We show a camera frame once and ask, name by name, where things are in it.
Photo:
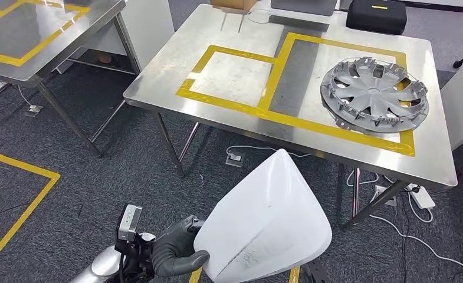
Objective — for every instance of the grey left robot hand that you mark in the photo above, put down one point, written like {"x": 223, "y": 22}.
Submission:
{"x": 172, "y": 250}

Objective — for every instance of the white moulded part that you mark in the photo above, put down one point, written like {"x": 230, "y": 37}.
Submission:
{"x": 262, "y": 218}

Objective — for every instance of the steel workbench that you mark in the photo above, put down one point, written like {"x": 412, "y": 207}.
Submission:
{"x": 168, "y": 70}
{"x": 98, "y": 19}

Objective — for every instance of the silver floor socket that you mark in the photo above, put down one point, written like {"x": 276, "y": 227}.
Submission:
{"x": 381, "y": 191}
{"x": 34, "y": 110}
{"x": 235, "y": 160}

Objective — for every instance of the yellow floor tape square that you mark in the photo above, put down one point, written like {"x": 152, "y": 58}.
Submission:
{"x": 293, "y": 274}
{"x": 32, "y": 201}

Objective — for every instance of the person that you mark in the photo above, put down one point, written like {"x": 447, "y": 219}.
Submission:
{"x": 104, "y": 58}

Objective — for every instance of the yellow tape bench outline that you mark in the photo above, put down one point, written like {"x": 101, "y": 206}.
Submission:
{"x": 278, "y": 70}
{"x": 39, "y": 45}

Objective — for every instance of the cardboard box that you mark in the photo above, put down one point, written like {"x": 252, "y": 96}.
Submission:
{"x": 233, "y": 6}

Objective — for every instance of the silver wheel hubcap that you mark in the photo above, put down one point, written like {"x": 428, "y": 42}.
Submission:
{"x": 372, "y": 93}

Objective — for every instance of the black hard case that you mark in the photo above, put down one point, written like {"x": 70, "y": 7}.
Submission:
{"x": 376, "y": 17}

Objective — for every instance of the black left camera bracket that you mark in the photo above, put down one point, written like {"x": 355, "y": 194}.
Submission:
{"x": 135, "y": 254}

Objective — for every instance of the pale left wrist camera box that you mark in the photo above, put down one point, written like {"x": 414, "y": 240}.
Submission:
{"x": 129, "y": 222}

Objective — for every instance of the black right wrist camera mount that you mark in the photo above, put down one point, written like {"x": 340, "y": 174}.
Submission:
{"x": 317, "y": 273}

